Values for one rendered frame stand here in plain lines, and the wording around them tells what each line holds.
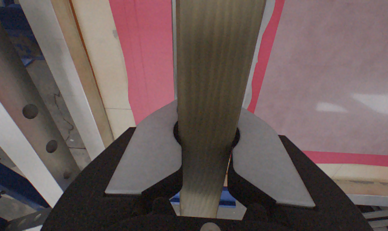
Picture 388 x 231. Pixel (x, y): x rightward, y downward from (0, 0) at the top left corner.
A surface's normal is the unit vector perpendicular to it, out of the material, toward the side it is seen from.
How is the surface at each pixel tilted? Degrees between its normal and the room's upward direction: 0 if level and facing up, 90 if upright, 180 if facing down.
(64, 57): 0
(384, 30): 0
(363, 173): 0
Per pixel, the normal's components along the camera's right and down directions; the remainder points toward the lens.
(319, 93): -0.05, 0.54
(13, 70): 1.00, 0.05
